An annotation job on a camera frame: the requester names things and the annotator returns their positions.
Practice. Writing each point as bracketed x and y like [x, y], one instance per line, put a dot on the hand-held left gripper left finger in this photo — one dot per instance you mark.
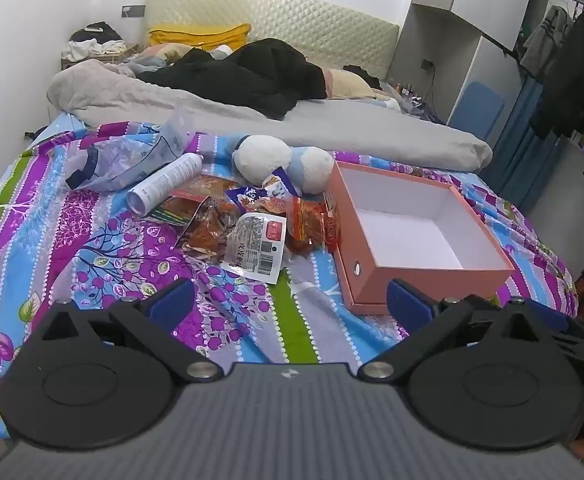
[172, 302]

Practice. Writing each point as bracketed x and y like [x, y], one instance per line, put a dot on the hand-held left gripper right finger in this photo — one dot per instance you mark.
[411, 305]

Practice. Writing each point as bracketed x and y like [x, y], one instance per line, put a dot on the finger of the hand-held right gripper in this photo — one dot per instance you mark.
[554, 317]

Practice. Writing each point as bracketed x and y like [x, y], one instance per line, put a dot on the pink cardboard box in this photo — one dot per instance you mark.
[401, 280]

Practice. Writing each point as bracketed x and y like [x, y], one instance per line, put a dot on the green-bordered snack packet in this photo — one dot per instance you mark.
[207, 235]

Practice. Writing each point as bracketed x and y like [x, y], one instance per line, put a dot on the red snack packet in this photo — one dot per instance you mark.
[307, 230]

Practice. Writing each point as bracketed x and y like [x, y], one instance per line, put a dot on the blue white snack packet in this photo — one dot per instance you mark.
[282, 187]

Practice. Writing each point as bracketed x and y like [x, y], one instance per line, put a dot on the white label snack packet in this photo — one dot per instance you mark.
[257, 247]

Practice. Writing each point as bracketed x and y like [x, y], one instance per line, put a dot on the purple floral printed bedsheet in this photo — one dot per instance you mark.
[72, 240]

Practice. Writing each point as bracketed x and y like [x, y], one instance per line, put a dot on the orange flat snack packet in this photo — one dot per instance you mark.
[202, 187]

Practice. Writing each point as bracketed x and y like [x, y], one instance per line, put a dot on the white spray can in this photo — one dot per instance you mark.
[164, 182]

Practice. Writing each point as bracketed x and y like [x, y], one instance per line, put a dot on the purple snack packet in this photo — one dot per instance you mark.
[247, 196]

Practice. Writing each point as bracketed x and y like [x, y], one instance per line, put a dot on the clear blue-printed plastic bag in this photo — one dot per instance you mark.
[117, 162]

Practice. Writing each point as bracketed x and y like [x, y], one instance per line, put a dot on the white blue plush toy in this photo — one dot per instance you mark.
[267, 157]

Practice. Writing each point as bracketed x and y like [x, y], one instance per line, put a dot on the blue curtain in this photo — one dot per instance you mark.
[521, 145]

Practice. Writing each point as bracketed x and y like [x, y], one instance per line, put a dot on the grey blanket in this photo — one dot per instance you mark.
[361, 130]

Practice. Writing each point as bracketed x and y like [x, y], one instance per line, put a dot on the bedside clutter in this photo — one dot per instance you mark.
[414, 102]

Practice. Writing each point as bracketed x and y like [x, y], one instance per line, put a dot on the blue chair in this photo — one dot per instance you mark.
[476, 110]

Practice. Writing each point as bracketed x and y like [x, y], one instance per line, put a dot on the beige pink pillow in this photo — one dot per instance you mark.
[344, 85]

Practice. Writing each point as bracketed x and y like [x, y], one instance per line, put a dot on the dark cloth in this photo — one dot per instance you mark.
[361, 74]

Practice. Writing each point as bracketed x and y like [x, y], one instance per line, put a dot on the black clothing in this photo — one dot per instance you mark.
[252, 75]

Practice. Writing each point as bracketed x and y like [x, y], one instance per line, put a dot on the pastel cloth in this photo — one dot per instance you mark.
[149, 57]

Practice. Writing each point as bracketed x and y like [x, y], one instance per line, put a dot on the yellow pillow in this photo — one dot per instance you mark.
[197, 37]

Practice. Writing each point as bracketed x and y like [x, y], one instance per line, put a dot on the pile of clothes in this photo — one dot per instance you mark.
[92, 42]

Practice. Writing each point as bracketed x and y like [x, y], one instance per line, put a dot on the grey striped jacket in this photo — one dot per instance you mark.
[544, 40]

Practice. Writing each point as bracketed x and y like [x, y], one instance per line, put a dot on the white wardrobe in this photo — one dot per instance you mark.
[466, 10]

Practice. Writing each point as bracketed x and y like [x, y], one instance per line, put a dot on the cream pillow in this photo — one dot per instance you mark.
[297, 20]

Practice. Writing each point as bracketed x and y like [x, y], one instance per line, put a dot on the wall socket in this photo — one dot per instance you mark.
[427, 63]

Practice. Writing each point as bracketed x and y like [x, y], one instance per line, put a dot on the grey wall switch panel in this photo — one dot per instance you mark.
[133, 10]

